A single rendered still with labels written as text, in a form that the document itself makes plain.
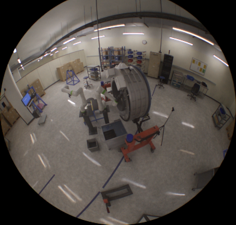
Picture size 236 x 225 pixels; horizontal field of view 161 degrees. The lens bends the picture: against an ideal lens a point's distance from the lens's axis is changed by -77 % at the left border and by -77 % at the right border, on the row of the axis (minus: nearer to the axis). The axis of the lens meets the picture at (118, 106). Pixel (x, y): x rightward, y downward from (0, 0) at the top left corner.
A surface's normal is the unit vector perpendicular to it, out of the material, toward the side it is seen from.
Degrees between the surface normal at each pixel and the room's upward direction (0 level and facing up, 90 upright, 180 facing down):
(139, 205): 0
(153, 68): 90
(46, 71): 90
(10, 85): 90
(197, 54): 90
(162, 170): 0
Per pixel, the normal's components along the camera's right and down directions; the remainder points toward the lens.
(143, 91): 0.27, 0.12
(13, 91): 0.87, 0.32
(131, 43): -0.50, 0.61
